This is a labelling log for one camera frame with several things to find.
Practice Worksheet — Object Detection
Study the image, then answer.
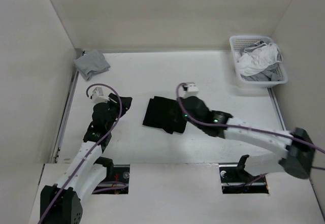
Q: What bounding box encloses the black tank top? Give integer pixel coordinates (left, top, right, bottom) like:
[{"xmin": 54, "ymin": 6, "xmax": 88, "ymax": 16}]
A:
[{"xmin": 142, "ymin": 96, "xmax": 187, "ymax": 134}]

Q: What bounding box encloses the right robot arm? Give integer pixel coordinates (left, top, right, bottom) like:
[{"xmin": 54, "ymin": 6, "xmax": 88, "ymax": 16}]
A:
[{"xmin": 177, "ymin": 96, "xmax": 315, "ymax": 181}]

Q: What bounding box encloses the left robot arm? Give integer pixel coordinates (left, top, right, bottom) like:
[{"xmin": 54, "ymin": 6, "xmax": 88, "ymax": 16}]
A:
[{"xmin": 39, "ymin": 93, "xmax": 133, "ymax": 223}]

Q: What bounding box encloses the folded grey tank top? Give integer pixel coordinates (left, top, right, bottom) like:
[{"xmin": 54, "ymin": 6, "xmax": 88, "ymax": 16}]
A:
[{"xmin": 74, "ymin": 50, "xmax": 111, "ymax": 81}]

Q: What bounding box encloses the white tank top in basket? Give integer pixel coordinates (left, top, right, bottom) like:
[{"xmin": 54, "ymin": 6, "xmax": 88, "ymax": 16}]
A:
[{"xmin": 237, "ymin": 41, "xmax": 283, "ymax": 77}]

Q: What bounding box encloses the grey tank top in basket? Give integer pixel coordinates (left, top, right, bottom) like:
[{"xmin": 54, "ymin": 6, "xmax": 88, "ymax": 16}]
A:
[{"xmin": 240, "ymin": 40, "xmax": 285, "ymax": 83}]

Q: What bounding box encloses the white plastic basket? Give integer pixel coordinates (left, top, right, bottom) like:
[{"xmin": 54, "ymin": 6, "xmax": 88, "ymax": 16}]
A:
[{"xmin": 229, "ymin": 35, "xmax": 288, "ymax": 89}]

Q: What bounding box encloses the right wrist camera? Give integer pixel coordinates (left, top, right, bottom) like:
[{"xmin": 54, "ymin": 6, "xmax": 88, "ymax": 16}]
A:
[{"xmin": 183, "ymin": 82, "xmax": 199, "ymax": 94}]

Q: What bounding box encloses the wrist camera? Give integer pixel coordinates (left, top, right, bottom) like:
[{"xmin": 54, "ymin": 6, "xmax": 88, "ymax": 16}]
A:
[
  {"xmin": 90, "ymin": 87, "xmax": 108, "ymax": 104},
  {"xmin": 183, "ymin": 82, "xmax": 199, "ymax": 94}
]

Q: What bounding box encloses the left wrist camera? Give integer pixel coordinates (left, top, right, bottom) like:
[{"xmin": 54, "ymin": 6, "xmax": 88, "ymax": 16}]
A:
[{"xmin": 90, "ymin": 87, "xmax": 108, "ymax": 104}]

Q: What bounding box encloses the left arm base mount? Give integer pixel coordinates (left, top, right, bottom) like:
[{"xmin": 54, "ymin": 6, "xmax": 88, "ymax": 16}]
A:
[{"xmin": 93, "ymin": 165, "xmax": 131, "ymax": 195}]

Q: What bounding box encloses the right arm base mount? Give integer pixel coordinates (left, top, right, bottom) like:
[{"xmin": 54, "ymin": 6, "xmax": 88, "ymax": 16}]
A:
[{"xmin": 219, "ymin": 155, "xmax": 269, "ymax": 194}]

